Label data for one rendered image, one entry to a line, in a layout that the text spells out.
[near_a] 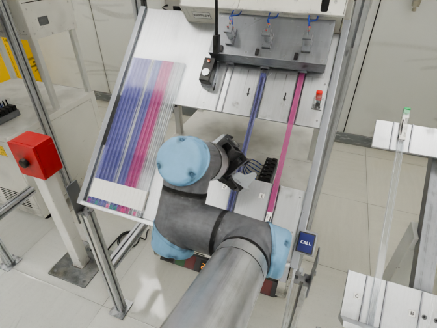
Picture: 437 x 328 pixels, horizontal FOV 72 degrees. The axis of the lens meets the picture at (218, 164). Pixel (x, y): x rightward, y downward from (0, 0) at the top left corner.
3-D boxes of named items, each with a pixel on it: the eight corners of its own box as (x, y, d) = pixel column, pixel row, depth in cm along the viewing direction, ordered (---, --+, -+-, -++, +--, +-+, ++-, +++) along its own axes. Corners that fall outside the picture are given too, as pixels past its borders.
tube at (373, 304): (402, 109, 73) (404, 107, 72) (409, 110, 73) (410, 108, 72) (365, 323, 65) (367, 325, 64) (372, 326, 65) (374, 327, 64)
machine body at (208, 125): (283, 306, 142) (306, 213, 106) (155, 262, 162) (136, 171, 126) (302, 213, 192) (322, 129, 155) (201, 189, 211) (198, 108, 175)
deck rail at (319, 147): (296, 267, 82) (297, 269, 76) (289, 264, 82) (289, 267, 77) (347, 32, 92) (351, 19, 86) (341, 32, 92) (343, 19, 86)
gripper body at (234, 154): (253, 161, 68) (242, 159, 56) (225, 184, 70) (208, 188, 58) (232, 135, 69) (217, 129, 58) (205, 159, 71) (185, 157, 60)
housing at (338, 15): (337, 45, 93) (344, 15, 79) (193, 32, 107) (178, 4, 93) (343, 23, 94) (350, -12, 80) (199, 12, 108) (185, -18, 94)
